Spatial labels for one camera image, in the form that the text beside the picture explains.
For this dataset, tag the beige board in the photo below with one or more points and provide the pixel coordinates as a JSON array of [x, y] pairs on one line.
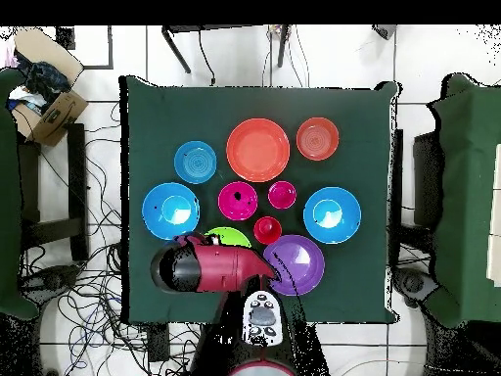
[[495, 215]]

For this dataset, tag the small blue flat-bottomed bowl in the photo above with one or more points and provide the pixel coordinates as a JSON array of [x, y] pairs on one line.
[[195, 162]]

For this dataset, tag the pink plastic bowl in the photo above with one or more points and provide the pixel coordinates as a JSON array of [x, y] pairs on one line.
[[242, 207]]

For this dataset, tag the dark clothes bundle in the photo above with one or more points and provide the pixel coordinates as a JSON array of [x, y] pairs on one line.
[[47, 82]]

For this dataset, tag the cardboard box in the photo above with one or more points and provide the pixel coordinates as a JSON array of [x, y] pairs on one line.
[[58, 117]]

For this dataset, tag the black bench frame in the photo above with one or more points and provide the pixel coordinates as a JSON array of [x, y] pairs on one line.
[[76, 176]]

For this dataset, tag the pink plastic cup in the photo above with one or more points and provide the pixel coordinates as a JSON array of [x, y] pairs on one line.
[[282, 195]]

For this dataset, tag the small orange flat-bottomed bowl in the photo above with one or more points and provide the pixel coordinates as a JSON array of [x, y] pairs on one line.
[[317, 139]]

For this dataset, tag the grey box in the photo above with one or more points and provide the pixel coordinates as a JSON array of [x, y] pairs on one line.
[[385, 31]]

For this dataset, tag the black box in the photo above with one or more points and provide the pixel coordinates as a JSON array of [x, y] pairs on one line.
[[65, 37]]

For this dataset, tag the dark green tablecloth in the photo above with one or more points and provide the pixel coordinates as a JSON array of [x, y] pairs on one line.
[[176, 117]]

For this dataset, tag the purple plastic bowl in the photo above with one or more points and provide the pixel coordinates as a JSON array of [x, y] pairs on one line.
[[305, 266]]

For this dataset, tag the black power strip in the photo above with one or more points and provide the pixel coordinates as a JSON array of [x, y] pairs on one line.
[[157, 342]]

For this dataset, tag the black metal table frame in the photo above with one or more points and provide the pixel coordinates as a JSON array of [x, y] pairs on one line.
[[282, 47]]

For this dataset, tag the large orange plastic bowl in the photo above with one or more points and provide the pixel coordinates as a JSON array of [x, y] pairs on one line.
[[258, 150]]

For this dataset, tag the green plastic bowl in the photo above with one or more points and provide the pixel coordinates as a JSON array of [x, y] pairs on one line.
[[231, 237]]

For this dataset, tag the red plastic cup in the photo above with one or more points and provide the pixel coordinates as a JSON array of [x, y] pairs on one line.
[[267, 231]]

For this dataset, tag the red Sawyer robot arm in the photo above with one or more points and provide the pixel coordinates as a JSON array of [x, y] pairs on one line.
[[219, 266]]

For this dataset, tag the large blue plastic bowl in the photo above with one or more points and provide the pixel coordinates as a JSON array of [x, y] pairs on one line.
[[156, 211], [344, 215]]

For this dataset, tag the green cloth covered table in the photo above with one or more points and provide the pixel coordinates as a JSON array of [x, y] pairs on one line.
[[465, 196], [9, 196]]

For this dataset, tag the black stand base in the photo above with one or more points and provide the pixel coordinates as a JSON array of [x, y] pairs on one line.
[[51, 280], [415, 284]]

